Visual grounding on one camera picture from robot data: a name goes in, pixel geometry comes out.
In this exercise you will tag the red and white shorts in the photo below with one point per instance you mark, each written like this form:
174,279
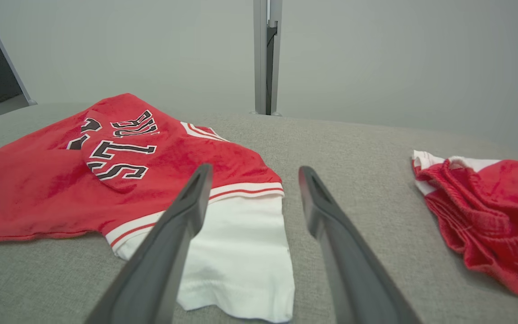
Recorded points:
497,216

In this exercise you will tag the red Bulls jersey white trim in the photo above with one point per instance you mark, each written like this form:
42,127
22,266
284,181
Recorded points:
38,189

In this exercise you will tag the grey metal partition post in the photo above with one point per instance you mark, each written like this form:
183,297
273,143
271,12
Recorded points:
261,54

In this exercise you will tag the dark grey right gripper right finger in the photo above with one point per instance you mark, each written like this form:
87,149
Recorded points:
353,270

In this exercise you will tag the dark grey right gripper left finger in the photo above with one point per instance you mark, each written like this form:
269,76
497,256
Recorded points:
160,265

